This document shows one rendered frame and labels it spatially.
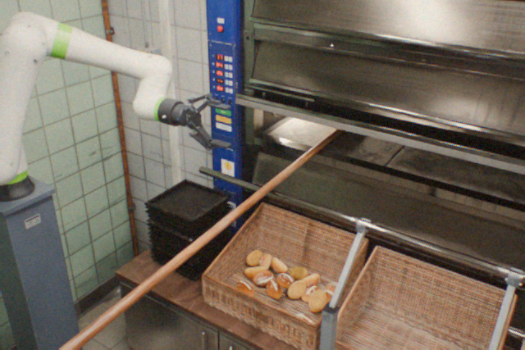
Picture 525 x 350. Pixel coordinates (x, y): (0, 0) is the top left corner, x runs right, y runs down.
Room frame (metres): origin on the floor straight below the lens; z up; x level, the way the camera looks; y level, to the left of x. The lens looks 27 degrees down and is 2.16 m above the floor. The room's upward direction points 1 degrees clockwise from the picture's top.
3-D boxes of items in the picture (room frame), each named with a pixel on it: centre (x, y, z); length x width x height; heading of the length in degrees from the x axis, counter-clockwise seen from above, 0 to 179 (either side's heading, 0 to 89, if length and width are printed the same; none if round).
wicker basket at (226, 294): (1.78, -0.10, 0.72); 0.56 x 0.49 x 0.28; 57
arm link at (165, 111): (1.69, 0.32, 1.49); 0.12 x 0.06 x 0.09; 148
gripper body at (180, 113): (1.65, 0.26, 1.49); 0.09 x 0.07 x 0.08; 58
